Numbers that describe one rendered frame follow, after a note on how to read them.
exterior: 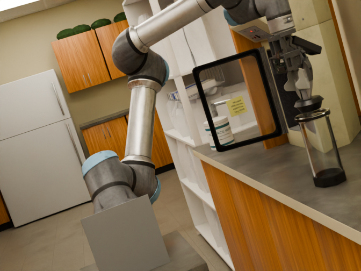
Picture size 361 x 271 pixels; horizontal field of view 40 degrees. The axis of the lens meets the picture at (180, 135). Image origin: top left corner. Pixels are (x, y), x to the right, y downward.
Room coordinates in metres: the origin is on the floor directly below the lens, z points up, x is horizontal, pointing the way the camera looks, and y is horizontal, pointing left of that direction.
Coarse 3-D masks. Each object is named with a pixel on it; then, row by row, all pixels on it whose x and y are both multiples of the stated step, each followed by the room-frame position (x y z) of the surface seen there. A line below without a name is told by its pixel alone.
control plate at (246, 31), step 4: (248, 28) 1.99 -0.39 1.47; (252, 28) 1.96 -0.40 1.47; (256, 28) 1.94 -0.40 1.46; (240, 32) 2.10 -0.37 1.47; (244, 32) 2.07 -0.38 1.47; (248, 32) 2.04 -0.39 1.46; (252, 32) 2.01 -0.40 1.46; (256, 32) 1.99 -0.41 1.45; (260, 32) 1.96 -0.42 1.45; (264, 32) 1.93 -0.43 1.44; (248, 36) 2.09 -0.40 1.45; (252, 36) 2.06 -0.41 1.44; (260, 36) 2.01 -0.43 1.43; (264, 36) 1.98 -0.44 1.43; (268, 36) 1.95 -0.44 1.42; (256, 40) 2.10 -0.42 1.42
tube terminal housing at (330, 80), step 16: (288, 0) 1.84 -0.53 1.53; (304, 0) 1.85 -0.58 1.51; (320, 0) 1.94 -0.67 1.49; (304, 16) 1.85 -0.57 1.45; (320, 16) 1.89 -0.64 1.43; (304, 32) 1.84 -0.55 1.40; (320, 32) 1.86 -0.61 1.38; (336, 48) 1.97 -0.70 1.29; (320, 64) 1.85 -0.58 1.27; (336, 64) 1.93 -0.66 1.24; (320, 80) 1.85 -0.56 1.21; (336, 80) 1.88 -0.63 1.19; (336, 96) 1.85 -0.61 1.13; (352, 96) 2.01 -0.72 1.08; (336, 112) 1.85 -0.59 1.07; (352, 112) 1.96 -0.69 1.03; (336, 128) 1.85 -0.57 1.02; (352, 128) 1.92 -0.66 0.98; (304, 144) 2.00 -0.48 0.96
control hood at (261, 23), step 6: (258, 18) 1.82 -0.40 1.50; (264, 18) 1.82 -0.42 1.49; (246, 24) 1.96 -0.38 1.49; (252, 24) 1.92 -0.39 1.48; (258, 24) 1.88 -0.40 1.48; (264, 24) 1.84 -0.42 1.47; (234, 30) 2.12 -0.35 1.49; (240, 30) 2.08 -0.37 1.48; (264, 30) 1.91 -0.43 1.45; (246, 36) 2.11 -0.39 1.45
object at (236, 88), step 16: (224, 64) 2.17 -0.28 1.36; (240, 64) 2.16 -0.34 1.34; (256, 64) 2.14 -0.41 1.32; (208, 80) 2.19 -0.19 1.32; (224, 80) 2.17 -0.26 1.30; (240, 80) 2.16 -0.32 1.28; (256, 80) 2.15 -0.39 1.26; (208, 96) 2.19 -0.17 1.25; (224, 96) 2.18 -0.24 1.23; (240, 96) 2.17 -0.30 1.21; (256, 96) 2.15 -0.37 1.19; (272, 96) 2.14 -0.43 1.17; (224, 112) 2.18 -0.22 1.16; (240, 112) 2.17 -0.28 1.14; (256, 112) 2.16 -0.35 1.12; (224, 128) 2.19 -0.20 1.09; (240, 128) 2.17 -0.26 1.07; (256, 128) 2.16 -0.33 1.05; (272, 128) 2.15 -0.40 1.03; (224, 144) 2.19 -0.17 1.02
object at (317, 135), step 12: (324, 108) 1.51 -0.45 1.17; (312, 120) 1.45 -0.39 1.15; (324, 120) 1.46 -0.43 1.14; (312, 132) 1.46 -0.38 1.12; (324, 132) 1.46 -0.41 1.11; (312, 144) 1.47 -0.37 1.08; (324, 144) 1.45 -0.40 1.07; (312, 156) 1.48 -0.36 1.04; (324, 156) 1.46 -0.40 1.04; (336, 156) 1.46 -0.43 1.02; (312, 168) 1.49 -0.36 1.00; (324, 168) 1.46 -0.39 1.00; (336, 168) 1.46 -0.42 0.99
